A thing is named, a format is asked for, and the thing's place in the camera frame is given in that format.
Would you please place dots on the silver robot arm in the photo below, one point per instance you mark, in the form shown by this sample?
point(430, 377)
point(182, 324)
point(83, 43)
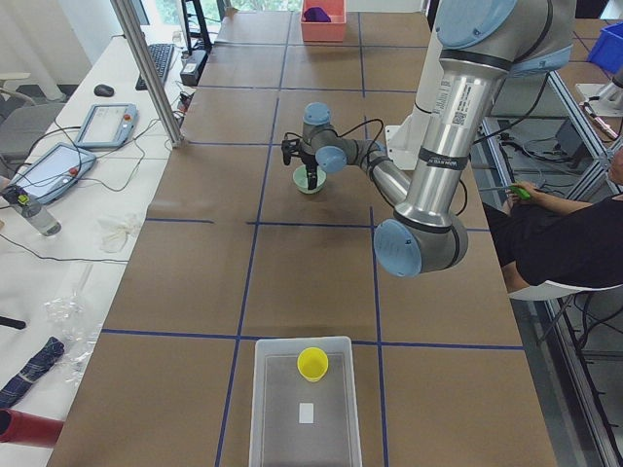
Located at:
point(482, 44)

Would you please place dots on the teach pendant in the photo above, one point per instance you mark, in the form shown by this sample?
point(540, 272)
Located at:
point(56, 172)
point(107, 126)

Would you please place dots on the aluminium frame post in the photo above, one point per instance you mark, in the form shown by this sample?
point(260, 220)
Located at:
point(127, 18)

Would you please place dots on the black desktop box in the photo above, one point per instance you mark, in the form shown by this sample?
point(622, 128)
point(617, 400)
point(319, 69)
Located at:
point(191, 71)

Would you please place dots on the black keyboard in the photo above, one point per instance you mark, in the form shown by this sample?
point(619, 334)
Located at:
point(161, 55)

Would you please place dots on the white pedestal base plate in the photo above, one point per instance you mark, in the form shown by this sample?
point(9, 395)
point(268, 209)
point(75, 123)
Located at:
point(403, 145)

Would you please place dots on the black computer mouse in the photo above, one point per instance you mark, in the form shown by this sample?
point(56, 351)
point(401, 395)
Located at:
point(103, 90)

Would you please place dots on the white chair seat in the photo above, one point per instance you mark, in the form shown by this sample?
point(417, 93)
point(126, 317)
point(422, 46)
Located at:
point(550, 290)

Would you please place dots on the green handled tool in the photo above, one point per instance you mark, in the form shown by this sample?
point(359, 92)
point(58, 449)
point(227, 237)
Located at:
point(519, 192)

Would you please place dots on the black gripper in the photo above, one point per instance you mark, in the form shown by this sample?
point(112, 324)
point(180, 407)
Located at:
point(309, 159)

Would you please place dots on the pale green bowl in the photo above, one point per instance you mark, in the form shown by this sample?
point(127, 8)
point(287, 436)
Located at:
point(302, 180)

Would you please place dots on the folded blue umbrella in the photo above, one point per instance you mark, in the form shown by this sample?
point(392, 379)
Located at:
point(36, 367)

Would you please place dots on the near teach pendant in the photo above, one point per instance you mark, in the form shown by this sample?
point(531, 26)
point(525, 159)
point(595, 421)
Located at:
point(56, 172)

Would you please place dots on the far teach pendant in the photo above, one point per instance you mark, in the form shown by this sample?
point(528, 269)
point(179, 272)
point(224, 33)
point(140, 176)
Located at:
point(107, 126)

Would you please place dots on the yellow plastic cup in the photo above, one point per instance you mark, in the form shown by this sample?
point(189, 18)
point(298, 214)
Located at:
point(313, 364)

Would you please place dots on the purple cloth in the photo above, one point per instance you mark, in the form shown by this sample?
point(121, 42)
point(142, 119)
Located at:
point(316, 14)

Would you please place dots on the person in black clothes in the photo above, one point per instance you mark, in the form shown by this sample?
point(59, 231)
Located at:
point(547, 238)

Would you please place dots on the red cylinder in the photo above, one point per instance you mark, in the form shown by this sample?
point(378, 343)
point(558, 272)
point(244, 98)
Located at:
point(29, 430)

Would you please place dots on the crumpled clear plastic wrap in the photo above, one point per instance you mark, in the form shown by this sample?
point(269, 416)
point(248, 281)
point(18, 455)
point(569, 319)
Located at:
point(77, 329)

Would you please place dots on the clear plastic storage box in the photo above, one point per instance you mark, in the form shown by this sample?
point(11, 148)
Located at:
point(297, 422)

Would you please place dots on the blue storage bin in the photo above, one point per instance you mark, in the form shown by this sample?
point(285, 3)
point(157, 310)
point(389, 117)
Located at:
point(607, 53)

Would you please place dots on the clear water bottle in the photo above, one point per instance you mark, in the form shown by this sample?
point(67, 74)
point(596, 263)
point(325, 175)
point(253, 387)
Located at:
point(31, 210)

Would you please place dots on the pink plastic tray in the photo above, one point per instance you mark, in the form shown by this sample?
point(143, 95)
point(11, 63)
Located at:
point(333, 31)

